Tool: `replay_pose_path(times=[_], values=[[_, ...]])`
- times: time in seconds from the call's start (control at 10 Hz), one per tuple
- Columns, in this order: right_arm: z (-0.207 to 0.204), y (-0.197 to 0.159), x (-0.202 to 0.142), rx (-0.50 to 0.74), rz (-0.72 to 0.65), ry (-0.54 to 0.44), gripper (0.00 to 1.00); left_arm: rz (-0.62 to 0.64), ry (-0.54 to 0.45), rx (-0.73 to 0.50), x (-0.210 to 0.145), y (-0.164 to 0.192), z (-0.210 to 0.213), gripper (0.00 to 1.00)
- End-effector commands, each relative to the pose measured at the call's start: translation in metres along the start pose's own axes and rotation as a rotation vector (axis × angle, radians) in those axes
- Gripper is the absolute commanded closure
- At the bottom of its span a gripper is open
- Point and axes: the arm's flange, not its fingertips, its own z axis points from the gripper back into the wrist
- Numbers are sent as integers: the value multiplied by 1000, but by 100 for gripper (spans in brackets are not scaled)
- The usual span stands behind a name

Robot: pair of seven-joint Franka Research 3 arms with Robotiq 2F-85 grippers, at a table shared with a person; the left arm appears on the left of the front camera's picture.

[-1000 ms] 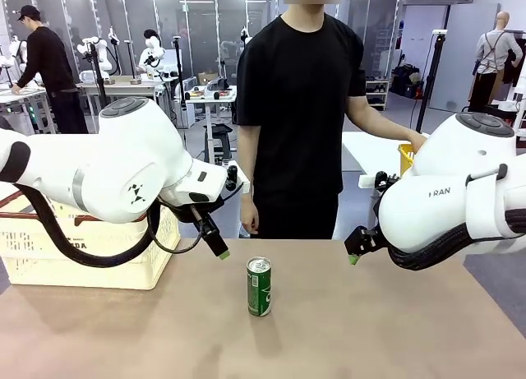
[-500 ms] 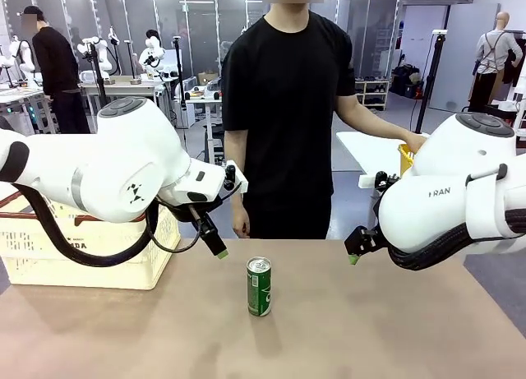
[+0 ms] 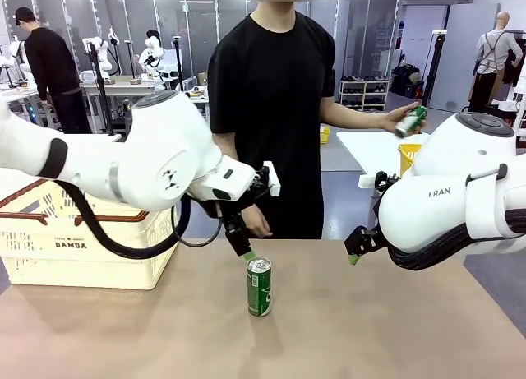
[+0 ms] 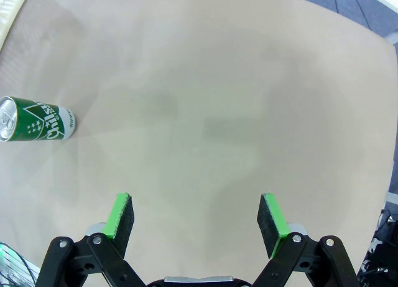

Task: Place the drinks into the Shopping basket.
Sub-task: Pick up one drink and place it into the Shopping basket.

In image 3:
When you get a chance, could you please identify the black bags pile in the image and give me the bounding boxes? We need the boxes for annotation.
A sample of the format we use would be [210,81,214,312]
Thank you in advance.
[392,64,422,99]

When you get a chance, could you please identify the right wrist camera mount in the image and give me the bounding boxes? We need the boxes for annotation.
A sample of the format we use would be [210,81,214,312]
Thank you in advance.
[358,171,402,191]

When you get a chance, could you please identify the mannequin with apron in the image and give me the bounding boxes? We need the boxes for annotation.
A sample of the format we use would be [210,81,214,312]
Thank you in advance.
[468,11,514,113]

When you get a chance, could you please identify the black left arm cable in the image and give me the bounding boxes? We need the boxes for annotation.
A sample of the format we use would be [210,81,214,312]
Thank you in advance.
[55,179,227,261]

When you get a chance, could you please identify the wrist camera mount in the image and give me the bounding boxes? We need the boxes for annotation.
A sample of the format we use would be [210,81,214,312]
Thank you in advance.
[358,171,402,191]
[262,160,282,197]

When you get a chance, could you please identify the black tripod stand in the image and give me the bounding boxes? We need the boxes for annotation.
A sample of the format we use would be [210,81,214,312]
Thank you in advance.
[88,41,114,136]

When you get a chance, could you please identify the cream shopping basket brown rim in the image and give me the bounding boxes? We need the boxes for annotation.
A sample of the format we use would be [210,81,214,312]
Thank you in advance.
[0,179,180,290]

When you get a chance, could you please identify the background workbench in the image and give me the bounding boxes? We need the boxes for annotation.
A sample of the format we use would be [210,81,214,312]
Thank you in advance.
[80,75,182,109]

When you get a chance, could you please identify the green white drink can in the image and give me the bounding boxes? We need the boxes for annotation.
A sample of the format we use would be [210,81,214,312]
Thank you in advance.
[394,105,428,140]

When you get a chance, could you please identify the person's right forearm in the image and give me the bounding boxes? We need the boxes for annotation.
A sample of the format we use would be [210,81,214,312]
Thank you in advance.
[212,130,240,161]

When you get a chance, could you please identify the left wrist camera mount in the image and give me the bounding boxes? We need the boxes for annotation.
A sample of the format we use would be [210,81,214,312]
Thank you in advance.
[262,160,282,197]

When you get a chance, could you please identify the person's left forearm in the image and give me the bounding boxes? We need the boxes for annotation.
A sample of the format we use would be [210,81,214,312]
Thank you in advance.
[320,95,394,130]

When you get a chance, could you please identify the yellow plastic basket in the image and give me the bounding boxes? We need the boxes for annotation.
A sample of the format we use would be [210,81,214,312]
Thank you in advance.
[397,143,424,178]

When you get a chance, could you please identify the black light stand pole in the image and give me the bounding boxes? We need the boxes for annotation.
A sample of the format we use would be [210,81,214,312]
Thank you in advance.
[414,29,449,109]

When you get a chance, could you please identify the person's left hand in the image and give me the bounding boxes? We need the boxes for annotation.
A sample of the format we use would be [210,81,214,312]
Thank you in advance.
[384,102,428,136]

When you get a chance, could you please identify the white shoe rack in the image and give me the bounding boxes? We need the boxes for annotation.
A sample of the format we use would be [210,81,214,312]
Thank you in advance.
[339,76,390,112]

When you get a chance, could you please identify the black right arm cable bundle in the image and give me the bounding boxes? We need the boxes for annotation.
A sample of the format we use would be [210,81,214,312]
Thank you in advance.
[388,208,526,271]

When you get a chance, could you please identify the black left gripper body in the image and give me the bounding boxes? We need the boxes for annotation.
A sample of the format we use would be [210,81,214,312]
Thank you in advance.
[199,167,272,228]

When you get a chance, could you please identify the background person black clothes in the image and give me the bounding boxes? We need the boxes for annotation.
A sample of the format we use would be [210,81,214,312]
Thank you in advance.
[14,7,94,136]

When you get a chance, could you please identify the person's right hand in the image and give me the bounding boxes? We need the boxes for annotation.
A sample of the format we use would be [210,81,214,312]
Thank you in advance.
[244,208,274,238]

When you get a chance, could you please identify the person in black t-shirt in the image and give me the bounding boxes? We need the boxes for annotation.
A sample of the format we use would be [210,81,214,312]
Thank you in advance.
[207,0,337,240]

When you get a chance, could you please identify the white side table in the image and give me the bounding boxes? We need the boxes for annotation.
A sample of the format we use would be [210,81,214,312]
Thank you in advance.
[335,130,432,187]

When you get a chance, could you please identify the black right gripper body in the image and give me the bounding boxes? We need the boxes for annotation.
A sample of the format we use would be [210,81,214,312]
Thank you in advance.
[361,225,390,251]

